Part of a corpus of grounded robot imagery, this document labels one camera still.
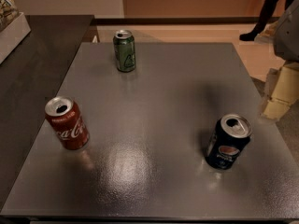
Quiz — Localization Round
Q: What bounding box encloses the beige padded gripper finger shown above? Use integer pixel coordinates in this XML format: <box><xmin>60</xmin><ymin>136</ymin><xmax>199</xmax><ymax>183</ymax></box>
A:
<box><xmin>261</xmin><ymin>61</ymin><xmax>299</xmax><ymax>120</ymax></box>

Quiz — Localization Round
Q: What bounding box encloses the dark blue Pepsi can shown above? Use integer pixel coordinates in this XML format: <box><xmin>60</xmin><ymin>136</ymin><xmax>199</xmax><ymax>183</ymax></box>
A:
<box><xmin>206</xmin><ymin>114</ymin><xmax>252</xmax><ymax>170</ymax></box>

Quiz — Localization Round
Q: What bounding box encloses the green soda can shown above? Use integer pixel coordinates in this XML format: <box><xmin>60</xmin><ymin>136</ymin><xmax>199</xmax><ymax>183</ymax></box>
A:
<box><xmin>113</xmin><ymin>30</ymin><xmax>135</xmax><ymax>72</ymax></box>

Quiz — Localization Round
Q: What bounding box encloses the red Coca-Cola can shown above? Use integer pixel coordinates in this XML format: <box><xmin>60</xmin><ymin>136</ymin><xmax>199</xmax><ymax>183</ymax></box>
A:
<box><xmin>45</xmin><ymin>96</ymin><xmax>90</xmax><ymax>150</ymax></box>

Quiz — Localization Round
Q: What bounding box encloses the person's dark leg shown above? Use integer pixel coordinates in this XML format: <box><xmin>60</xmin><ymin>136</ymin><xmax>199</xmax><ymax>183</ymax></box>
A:
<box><xmin>239</xmin><ymin>0</ymin><xmax>294</xmax><ymax>42</ymax></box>

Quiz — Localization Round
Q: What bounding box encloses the white box on counter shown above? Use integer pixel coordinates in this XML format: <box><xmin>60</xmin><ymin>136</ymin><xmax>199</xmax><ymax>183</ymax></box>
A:
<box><xmin>0</xmin><ymin>12</ymin><xmax>31</xmax><ymax>63</ymax></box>

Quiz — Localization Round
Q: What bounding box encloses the snack bag in box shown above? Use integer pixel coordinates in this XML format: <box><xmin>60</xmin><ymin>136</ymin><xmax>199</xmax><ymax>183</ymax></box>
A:
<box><xmin>0</xmin><ymin>0</ymin><xmax>19</xmax><ymax>32</ymax></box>

